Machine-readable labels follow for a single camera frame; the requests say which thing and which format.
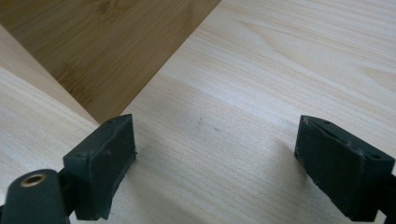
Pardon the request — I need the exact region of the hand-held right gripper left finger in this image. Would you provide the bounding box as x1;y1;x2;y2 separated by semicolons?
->
63;113;137;221

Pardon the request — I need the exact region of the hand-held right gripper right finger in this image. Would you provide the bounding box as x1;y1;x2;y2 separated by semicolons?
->
293;114;396;223

